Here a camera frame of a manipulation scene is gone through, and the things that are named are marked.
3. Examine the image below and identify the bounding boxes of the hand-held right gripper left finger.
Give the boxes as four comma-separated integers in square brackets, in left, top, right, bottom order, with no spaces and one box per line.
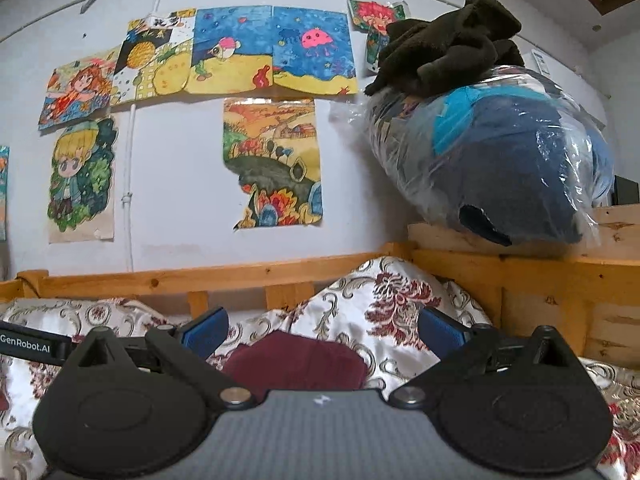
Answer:
[62,306,253,411]

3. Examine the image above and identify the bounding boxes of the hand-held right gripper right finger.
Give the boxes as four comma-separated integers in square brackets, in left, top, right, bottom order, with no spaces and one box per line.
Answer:
[390,306,581,411]

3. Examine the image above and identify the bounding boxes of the maroon knit sweater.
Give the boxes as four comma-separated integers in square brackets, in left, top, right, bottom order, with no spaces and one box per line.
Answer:
[222,332,368,392]

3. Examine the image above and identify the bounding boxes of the floral patterned bed blanket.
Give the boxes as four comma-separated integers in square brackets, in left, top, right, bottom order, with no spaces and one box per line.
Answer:
[0,256,640,480]

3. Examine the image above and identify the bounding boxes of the blue plush in plastic bag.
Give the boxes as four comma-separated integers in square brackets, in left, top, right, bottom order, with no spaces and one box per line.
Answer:
[329,64,617,248]

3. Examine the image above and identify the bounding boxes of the black box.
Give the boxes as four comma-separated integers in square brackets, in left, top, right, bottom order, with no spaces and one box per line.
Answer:
[612,175,640,207]

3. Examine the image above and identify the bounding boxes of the dark brown plush cloth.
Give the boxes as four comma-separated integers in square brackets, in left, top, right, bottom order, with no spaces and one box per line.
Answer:
[364,0,526,97]

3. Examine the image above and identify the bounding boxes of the wooden bed frame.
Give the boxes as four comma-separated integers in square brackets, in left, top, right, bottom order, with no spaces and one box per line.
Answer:
[0,242,418,317]

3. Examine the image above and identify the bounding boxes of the wall drawing with blue edge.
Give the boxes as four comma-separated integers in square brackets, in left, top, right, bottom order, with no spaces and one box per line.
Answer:
[0,145,10,242]

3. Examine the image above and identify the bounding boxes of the white wall pipe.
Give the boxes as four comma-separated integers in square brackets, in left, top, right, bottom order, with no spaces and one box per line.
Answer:
[125,0,169,274]

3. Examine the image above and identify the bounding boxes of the blond child wall drawing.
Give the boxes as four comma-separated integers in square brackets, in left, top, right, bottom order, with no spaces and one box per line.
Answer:
[47,116,119,245]

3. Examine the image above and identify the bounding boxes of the landscape wall drawing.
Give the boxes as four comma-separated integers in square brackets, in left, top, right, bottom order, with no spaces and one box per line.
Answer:
[222,97,326,232]

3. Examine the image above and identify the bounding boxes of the orange-haired girl wall drawing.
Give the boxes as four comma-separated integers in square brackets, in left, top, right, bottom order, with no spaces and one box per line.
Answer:
[39,50,122,132]

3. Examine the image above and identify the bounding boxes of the pineapple wall drawing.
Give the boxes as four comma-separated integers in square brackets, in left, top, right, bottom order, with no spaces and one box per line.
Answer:
[111,9,197,107]

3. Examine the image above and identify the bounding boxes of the fish wall drawing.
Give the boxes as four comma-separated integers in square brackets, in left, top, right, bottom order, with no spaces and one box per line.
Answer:
[184,6,274,96]

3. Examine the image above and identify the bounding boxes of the pink jellyfish wall drawing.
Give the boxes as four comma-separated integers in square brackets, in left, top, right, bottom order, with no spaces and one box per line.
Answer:
[271,6,359,96]

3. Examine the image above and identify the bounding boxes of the red flower wall drawing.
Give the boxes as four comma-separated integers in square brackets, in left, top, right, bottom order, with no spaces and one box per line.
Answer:
[348,0,412,74]

